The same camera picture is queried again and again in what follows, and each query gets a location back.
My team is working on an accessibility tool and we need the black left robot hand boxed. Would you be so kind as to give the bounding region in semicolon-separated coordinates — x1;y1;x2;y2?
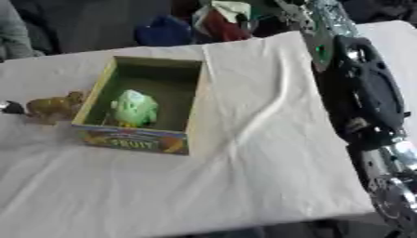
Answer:
0;99;28;115

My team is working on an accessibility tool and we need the tan cardboard box green inside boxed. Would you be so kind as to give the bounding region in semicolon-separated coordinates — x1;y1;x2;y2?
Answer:
70;55;206;156

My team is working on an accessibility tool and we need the brown toy animal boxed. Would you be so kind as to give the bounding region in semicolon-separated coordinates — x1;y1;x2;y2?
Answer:
24;90;90;126

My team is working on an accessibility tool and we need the person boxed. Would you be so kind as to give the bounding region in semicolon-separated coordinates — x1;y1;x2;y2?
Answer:
0;0;46;61

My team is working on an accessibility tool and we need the green and white soft toy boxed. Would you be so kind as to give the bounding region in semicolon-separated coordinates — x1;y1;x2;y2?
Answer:
109;88;162;128

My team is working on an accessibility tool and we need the blue bag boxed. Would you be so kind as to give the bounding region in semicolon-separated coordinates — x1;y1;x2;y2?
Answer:
133;14;195;47

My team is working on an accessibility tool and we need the red bag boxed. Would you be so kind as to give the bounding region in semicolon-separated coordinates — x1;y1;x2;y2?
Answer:
200;8;254;43

